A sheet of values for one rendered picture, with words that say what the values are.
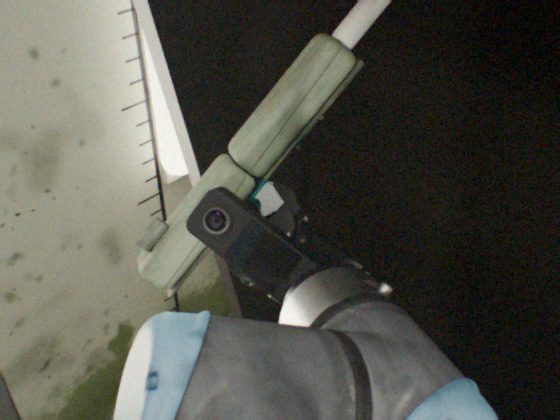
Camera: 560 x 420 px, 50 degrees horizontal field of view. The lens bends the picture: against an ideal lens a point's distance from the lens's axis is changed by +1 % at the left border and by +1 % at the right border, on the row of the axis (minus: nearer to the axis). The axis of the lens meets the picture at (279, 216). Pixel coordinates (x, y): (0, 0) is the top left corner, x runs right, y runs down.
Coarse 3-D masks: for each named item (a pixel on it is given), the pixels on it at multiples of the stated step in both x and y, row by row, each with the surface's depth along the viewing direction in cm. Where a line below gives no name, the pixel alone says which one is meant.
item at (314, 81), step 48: (384, 0) 57; (336, 48) 57; (288, 96) 57; (336, 96) 59; (240, 144) 59; (288, 144) 60; (192, 192) 62; (240, 192) 60; (144, 240) 61; (192, 240) 61
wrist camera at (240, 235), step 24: (216, 192) 49; (192, 216) 49; (216, 216) 48; (240, 216) 49; (216, 240) 49; (240, 240) 49; (264, 240) 49; (288, 240) 49; (240, 264) 49; (264, 264) 49; (288, 264) 49; (312, 264) 49; (264, 288) 49; (288, 288) 49
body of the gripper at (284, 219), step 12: (276, 216) 55; (288, 216) 54; (288, 228) 53; (300, 228) 52; (312, 228) 57; (300, 240) 52; (312, 240) 53; (324, 240) 53; (336, 240) 58; (312, 252) 53; (324, 252) 53; (336, 252) 54; (348, 252) 58; (324, 264) 54; (336, 264) 54; (348, 264) 55; (360, 264) 55; (276, 300) 54
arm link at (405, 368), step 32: (320, 320) 41; (352, 320) 40; (384, 320) 40; (384, 352) 35; (416, 352) 36; (384, 384) 33; (416, 384) 34; (448, 384) 34; (384, 416) 33; (416, 416) 32; (448, 416) 32; (480, 416) 33
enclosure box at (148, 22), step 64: (192, 0) 67; (256, 0) 75; (320, 0) 85; (448, 0) 78; (512, 0) 72; (192, 64) 71; (256, 64) 80; (384, 64) 92; (448, 64) 84; (512, 64) 78; (192, 128) 76; (320, 128) 99; (384, 128) 101; (448, 128) 92; (512, 128) 84; (320, 192) 108; (384, 192) 111; (448, 192) 100; (512, 192) 91; (384, 256) 125; (448, 256) 111; (512, 256) 100; (448, 320) 124; (512, 320) 111; (512, 384) 124
